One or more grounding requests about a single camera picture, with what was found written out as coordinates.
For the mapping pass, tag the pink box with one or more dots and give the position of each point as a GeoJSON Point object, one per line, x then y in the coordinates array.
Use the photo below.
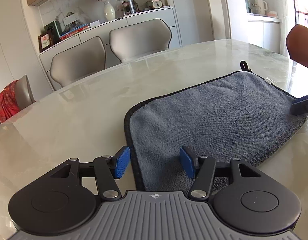
{"type": "Point", "coordinates": [272, 14]}

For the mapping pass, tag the white side counter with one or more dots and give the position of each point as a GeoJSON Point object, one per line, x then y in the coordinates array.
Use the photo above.
{"type": "Point", "coordinates": [266, 32]}

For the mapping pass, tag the white electric kettle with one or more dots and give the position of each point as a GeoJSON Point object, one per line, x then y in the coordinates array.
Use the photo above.
{"type": "Point", "coordinates": [260, 7]}

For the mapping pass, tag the dark picture frame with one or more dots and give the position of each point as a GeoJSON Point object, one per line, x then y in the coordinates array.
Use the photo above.
{"type": "Point", "coordinates": [45, 42]}

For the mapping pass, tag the stack of colourful books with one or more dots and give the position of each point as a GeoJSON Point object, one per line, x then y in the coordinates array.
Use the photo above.
{"type": "Point", "coordinates": [75, 32]}

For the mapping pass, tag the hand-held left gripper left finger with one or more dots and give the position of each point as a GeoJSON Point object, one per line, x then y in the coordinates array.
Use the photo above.
{"type": "Point", "coordinates": [122, 162]}

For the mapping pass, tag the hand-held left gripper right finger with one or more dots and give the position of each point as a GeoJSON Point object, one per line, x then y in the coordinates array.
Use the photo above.
{"type": "Point", "coordinates": [187, 162]}

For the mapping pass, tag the clear glass display jar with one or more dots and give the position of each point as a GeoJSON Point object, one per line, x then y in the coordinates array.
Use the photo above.
{"type": "Point", "coordinates": [127, 6]}

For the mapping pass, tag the dark ornament with white label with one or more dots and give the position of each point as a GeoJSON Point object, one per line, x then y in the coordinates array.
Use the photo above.
{"type": "Point", "coordinates": [71, 19]}

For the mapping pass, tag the white sideboard cabinet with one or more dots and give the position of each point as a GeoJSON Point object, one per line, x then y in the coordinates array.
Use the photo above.
{"type": "Point", "coordinates": [93, 33]}

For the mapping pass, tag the green box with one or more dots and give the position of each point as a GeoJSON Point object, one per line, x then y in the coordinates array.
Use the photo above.
{"type": "Point", "coordinates": [53, 29]}

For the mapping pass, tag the red patterned cloth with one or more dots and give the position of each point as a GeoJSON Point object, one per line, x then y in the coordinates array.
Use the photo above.
{"type": "Point", "coordinates": [7, 102]}

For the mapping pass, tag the white ceramic vase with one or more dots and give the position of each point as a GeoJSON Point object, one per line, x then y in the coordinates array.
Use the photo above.
{"type": "Point", "coordinates": [109, 11]}

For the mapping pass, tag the small twin-bell alarm clock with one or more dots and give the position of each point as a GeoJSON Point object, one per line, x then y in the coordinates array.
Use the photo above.
{"type": "Point", "coordinates": [156, 4]}

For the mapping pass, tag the beige dining chair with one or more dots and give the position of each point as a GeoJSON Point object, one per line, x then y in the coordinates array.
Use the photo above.
{"type": "Point", "coordinates": [77, 62]}
{"type": "Point", "coordinates": [139, 40]}

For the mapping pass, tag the grey towel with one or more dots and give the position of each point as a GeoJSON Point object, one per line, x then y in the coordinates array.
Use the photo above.
{"type": "Point", "coordinates": [206, 120]}

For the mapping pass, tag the beige chair with red cloth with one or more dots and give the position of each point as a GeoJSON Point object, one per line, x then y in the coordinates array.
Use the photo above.
{"type": "Point", "coordinates": [25, 91]}

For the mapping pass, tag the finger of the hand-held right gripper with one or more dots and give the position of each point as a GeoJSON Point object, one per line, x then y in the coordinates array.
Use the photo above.
{"type": "Point", "coordinates": [302, 106]}

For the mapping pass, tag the small white card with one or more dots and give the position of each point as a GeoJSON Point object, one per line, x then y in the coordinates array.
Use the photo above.
{"type": "Point", "coordinates": [94, 24]}

